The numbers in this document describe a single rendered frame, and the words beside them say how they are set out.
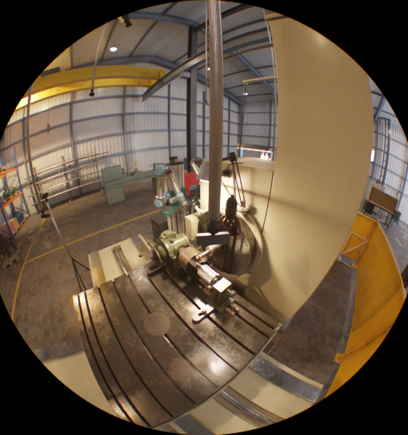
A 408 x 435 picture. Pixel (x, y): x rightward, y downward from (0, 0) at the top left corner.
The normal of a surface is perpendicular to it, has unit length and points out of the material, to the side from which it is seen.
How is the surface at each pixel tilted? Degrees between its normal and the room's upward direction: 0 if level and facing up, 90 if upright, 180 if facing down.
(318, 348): 0
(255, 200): 90
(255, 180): 90
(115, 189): 90
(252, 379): 0
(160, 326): 0
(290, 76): 90
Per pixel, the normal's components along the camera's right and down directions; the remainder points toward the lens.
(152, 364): 0.00, -0.88
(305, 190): -0.75, 0.31
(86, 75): 0.66, 0.36
